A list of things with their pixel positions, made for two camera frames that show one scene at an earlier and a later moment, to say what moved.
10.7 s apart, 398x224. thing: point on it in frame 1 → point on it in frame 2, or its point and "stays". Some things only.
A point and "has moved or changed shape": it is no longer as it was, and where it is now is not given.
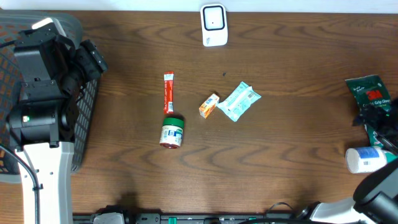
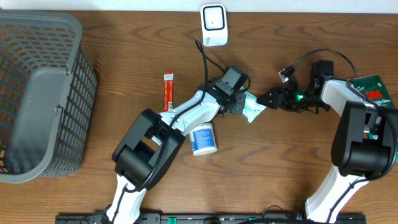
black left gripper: [96, 62] → [240, 102]
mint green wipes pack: [239, 101] has moved or changed shape
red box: [168, 91] stays
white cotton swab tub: [365, 159] has moved or changed shape
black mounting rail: [269, 218] stays
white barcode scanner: [214, 24] stays
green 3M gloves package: [370, 91] stays
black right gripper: [377, 115] → [275, 98]
